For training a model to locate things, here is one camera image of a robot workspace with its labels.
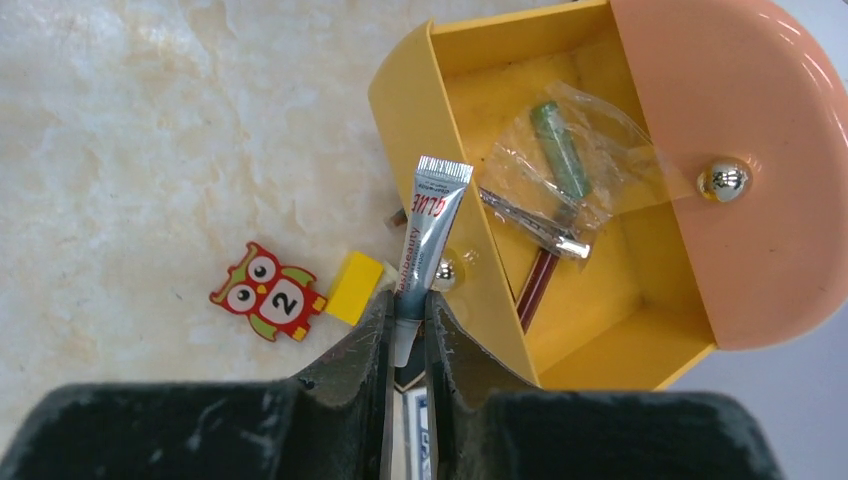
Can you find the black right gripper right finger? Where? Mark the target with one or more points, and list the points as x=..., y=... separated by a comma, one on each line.
x=486, y=422

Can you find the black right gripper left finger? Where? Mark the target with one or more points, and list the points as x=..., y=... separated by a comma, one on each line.
x=330, y=420

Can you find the dark red lipstick tube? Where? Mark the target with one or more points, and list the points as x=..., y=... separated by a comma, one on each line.
x=533, y=291

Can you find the silver small tube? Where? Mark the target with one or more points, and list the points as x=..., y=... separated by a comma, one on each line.
x=438, y=189

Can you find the clear plastic wrapper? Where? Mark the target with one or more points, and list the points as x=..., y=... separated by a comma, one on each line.
x=621, y=163

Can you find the white round drawer organizer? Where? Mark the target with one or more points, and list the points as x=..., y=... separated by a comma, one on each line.
x=747, y=111

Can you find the green tube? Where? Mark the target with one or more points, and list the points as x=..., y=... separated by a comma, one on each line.
x=558, y=147

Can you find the blue playing card box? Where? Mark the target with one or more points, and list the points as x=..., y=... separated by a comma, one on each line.
x=417, y=435

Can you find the black square compact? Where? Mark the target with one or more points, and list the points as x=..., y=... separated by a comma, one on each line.
x=411, y=374

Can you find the yellow cube block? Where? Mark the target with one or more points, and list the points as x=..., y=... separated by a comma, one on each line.
x=352, y=287

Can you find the small yellow block with cap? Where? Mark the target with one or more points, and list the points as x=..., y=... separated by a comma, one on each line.
x=389, y=277

